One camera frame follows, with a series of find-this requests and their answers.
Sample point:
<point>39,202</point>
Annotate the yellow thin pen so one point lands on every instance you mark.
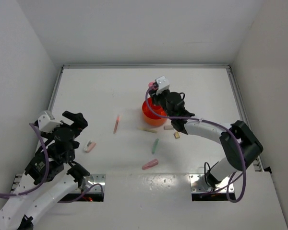
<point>147,130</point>

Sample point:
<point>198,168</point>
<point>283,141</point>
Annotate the green highlighter pen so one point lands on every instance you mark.
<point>154,146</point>

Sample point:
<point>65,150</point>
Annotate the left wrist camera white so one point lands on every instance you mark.
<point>47,122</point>

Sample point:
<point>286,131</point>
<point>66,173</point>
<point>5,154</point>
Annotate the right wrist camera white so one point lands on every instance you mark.
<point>162,84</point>

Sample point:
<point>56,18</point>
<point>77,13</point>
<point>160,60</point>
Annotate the metal base plate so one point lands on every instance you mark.
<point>199,186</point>
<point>98,180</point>

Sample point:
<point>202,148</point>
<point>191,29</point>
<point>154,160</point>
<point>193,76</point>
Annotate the grey eraser block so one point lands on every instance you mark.
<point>168,127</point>

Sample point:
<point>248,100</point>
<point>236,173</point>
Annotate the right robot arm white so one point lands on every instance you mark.
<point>241,147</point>

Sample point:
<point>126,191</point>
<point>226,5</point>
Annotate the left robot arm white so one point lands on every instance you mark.
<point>58,146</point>

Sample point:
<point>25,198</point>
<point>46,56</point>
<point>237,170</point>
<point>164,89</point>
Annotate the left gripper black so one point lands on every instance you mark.
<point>80,121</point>

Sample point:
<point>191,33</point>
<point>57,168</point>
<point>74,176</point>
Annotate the pink highlighter pen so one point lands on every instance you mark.
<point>150,164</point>

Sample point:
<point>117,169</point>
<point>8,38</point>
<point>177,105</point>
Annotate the tan small eraser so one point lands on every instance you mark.
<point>176,135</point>

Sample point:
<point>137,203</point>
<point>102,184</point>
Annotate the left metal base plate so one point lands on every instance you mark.
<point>98,180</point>

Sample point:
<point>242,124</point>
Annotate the red thin pen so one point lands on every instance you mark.
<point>116,124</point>

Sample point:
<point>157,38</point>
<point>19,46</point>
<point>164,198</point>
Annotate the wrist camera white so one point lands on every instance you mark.
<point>47,122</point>
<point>162,84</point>

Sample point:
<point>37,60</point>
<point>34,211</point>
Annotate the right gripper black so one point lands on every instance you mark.
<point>155,97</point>

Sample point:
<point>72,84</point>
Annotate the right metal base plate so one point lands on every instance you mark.
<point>199,186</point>

